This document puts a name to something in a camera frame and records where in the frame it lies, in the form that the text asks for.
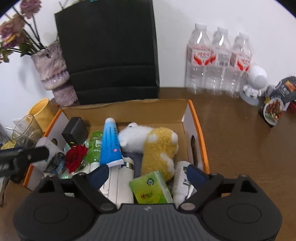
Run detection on blue snack wrapper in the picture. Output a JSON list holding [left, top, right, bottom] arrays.
[[43, 152, 66, 178]]

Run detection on red artificial rose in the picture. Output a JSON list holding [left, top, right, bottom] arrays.
[[65, 145, 88, 173]]

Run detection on green tissue pack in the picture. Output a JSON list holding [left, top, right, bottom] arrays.
[[129, 171, 174, 204]]

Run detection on white wet wipes pack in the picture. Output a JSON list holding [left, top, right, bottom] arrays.
[[31, 136, 65, 173]]

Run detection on clear glass cup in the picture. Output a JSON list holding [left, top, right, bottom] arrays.
[[12, 114, 43, 149]]

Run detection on white medicine bottle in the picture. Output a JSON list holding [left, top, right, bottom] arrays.
[[171, 161, 195, 208]]

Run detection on white long box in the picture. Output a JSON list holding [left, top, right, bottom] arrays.
[[99, 157, 134, 209]]

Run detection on blue white toothpaste tube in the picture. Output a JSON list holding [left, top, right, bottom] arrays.
[[100, 118, 124, 168]]

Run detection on green plastic packet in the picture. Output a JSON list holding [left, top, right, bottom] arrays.
[[85, 131, 103, 172]]

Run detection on yellow cup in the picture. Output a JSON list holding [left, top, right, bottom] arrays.
[[28, 98, 58, 133]]

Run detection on black power adapter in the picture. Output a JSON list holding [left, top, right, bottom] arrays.
[[61, 117, 89, 147]]

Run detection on yellow white plush toy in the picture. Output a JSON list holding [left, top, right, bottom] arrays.
[[118, 123, 179, 182]]

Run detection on orange cardboard box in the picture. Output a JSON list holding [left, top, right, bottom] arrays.
[[22, 98, 211, 193]]

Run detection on purple textured vase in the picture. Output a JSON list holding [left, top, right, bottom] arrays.
[[31, 41, 78, 107]]

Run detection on middle water bottle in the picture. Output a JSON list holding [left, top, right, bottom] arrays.
[[204, 27, 231, 95]]

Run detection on water bottle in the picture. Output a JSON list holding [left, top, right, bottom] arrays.
[[204, 27, 231, 95], [185, 23, 212, 94], [224, 32, 253, 98]]

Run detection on dark sauce pouch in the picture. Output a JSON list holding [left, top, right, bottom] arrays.
[[258, 76, 295, 128]]

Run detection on white robot figurine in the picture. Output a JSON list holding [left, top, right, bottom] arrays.
[[240, 65, 268, 106]]

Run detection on dried pink flowers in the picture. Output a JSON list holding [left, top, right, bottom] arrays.
[[1, 0, 46, 63]]

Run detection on right water bottle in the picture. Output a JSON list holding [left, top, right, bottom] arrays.
[[224, 32, 253, 98]]

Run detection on left water bottle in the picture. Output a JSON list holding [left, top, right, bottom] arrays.
[[185, 23, 212, 94]]

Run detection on black paper bag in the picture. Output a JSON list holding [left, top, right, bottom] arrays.
[[55, 1, 159, 105]]

